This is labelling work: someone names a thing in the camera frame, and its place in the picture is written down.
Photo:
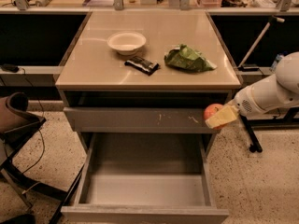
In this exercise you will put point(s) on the grey drawer cabinet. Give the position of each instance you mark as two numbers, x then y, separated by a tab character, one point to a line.
95	75

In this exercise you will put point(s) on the brown chair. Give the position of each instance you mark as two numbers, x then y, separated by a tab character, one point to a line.
17	126

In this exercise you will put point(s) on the closed top drawer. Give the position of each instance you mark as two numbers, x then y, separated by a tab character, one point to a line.
136	120

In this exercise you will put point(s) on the plastic water bottle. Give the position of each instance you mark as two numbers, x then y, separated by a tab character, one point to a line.
277	59

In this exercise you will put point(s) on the white paper bowl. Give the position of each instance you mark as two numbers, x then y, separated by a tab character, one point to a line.
126	43

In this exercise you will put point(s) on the open middle drawer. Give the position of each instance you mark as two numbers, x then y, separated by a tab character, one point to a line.
145	178

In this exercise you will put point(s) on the green chip bag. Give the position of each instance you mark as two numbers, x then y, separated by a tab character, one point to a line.
184	58

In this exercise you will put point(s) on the black table leg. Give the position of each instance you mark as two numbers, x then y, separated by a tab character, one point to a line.
255	145

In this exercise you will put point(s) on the black snack bar wrapper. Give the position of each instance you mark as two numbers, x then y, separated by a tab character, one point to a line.
142	65

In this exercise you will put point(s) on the red apple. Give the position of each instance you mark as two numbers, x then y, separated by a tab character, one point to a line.
209	116

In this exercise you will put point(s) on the black device on ledge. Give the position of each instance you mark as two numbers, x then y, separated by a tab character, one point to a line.
10	68

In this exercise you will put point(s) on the white stick with black base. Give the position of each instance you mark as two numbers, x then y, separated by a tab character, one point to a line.
271	20

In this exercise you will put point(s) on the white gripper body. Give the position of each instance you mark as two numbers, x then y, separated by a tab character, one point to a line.
245	104

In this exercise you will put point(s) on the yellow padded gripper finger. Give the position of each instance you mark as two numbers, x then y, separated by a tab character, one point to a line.
227	114

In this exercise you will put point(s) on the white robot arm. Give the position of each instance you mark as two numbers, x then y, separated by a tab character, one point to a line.
281	89

